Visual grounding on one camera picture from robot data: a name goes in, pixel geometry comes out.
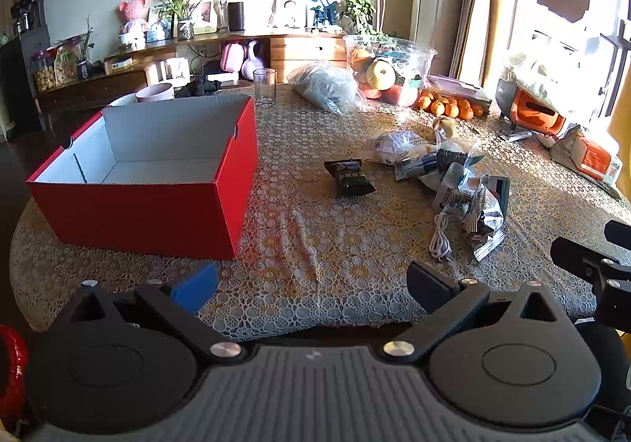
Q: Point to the pile of mandarins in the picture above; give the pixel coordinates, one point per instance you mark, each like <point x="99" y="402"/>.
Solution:
<point x="450" y="106"/>

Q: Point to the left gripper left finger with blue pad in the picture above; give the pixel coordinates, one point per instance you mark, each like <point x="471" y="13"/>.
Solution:
<point x="173" y="307"/>

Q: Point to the beige pig figurine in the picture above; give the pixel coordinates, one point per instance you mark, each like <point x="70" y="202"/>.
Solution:
<point x="444" y="127"/>

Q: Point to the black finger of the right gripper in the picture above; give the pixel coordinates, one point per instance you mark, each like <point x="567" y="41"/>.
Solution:
<point x="618" y="234"/>

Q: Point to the pink mug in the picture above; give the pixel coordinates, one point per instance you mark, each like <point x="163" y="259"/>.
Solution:
<point x="155" y="92"/>

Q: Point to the lace tablecloth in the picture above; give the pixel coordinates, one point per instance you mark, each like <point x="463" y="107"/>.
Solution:
<point x="308" y="257"/>

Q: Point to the clear bag dark contents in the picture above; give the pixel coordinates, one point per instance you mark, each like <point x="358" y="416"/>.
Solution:
<point x="329" y="88"/>

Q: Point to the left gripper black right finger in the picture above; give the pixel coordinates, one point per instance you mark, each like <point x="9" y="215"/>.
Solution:
<point x="449" y="305"/>

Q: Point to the wooden tv sideboard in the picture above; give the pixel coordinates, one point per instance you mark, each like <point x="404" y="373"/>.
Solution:
<point x="127" y="71"/>

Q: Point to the black snack packet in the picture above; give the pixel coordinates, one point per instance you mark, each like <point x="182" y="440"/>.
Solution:
<point x="349" y="177"/>

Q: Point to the black cloth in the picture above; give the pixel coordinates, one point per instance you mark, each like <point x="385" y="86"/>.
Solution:
<point x="198" y="88"/>

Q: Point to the white tube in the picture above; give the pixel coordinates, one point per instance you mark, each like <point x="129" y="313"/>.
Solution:
<point x="514" y="135"/>

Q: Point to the silver foil snack packet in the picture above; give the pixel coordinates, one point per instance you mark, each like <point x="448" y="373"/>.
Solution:
<point x="469" y="202"/>

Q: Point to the pink plush toy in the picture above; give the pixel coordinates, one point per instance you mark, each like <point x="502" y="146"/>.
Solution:
<point x="133" y="31"/>

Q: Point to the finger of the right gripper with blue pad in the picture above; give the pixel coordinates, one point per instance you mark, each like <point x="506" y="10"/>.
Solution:
<point x="587" y="264"/>

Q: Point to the white purple bread packet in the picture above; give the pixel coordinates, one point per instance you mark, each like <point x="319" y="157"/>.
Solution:
<point x="393" y="147"/>

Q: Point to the pink purple box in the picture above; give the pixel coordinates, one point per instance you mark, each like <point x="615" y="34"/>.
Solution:
<point x="450" y="87"/>

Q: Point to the clear plastic fruit bin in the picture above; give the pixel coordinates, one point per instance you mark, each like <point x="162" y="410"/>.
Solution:
<point x="412" y="62"/>

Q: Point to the orange white box in bag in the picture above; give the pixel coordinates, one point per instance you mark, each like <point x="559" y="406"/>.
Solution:
<point x="593" y="155"/>

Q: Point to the clear drinking glass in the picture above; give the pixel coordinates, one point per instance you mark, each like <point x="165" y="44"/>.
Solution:
<point x="265" y="85"/>

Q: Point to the red cardboard box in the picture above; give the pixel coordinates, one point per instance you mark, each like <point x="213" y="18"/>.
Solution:
<point x="171" y="178"/>

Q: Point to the orange grey appliance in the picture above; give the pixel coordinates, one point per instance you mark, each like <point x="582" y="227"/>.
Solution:
<point x="522" y="109"/>

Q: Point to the red apple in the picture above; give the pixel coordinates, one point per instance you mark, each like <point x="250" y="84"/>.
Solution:
<point x="400" y="95"/>

